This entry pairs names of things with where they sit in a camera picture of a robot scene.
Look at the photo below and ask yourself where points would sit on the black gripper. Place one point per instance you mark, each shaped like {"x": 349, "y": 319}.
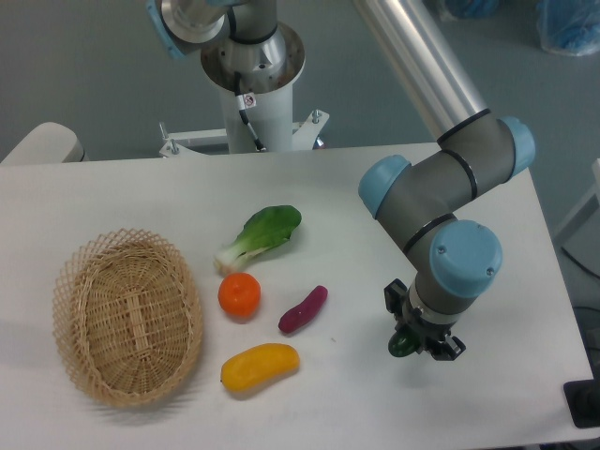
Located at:
{"x": 434, "y": 338}

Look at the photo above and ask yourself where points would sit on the blue plastic bag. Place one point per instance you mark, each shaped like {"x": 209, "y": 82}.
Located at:
{"x": 568, "y": 28}
{"x": 467, "y": 9}

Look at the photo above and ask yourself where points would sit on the white chair armrest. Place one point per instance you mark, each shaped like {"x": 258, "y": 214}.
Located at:
{"x": 48, "y": 143}

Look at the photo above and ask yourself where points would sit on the green bok choy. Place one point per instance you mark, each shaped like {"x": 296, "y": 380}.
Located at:
{"x": 268, "y": 228}

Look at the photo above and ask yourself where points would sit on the black device at edge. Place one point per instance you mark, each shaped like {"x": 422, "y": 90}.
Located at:
{"x": 583, "y": 402}

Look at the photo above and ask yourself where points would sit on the white furniture at right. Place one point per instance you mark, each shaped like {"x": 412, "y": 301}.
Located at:
{"x": 581, "y": 212}

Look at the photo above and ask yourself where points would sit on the orange tangerine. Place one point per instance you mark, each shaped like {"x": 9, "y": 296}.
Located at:
{"x": 239, "y": 295}

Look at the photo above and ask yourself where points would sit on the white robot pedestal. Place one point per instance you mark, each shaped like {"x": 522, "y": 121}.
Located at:
{"x": 255, "y": 89}

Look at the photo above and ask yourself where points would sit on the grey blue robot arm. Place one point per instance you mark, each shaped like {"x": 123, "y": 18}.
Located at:
{"x": 455, "y": 260}

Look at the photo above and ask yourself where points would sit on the purple sweet potato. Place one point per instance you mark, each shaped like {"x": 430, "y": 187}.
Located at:
{"x": 303, "y": 313}

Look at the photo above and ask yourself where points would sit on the woven wicker basket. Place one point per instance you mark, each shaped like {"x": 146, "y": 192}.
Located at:
{"x": 127, "y": 318}

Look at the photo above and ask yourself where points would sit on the dark green cucumber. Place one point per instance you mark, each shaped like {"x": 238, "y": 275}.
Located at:
{"x": 403, "y": 343}

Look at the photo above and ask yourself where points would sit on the yellow mango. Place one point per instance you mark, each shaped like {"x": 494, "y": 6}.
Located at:
{"x": 258, "y": 365}

